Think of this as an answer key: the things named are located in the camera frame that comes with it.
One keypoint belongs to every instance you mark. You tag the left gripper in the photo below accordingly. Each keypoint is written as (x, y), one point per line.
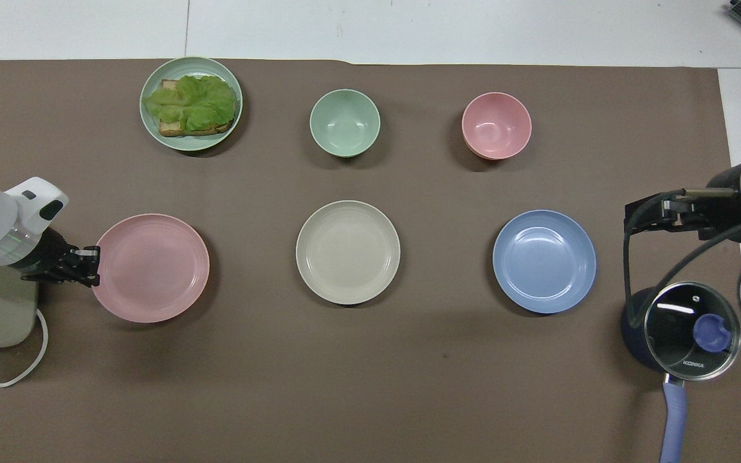
(47, 252)

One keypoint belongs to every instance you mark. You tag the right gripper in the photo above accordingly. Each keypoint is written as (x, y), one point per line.
(725, 202)

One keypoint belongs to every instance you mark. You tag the pink plate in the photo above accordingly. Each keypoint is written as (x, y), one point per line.
(152, 267)

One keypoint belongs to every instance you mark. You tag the glass pot lid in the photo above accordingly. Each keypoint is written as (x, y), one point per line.
(682, 334)

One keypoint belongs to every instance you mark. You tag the blue plate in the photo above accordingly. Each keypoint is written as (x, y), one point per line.
(544, 261)

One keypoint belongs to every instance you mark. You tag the green plate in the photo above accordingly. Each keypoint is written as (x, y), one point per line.
(152, 132)

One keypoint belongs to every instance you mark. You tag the toasted bread slice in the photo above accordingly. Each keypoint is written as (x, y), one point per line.
(171, 130)

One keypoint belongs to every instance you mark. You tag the green lettuce leaf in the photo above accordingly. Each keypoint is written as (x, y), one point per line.
(193, 101)

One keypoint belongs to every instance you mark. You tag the pink bowl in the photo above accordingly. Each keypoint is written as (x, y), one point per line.
(496, 125)

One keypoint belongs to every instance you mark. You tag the dark blue pot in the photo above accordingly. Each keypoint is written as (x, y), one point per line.
(674, 418)

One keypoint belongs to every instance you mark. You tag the beige plate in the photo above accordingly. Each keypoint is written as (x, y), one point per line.
(348, 252)

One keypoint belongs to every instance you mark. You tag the green bowl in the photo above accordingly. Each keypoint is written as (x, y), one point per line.
(345, 122)

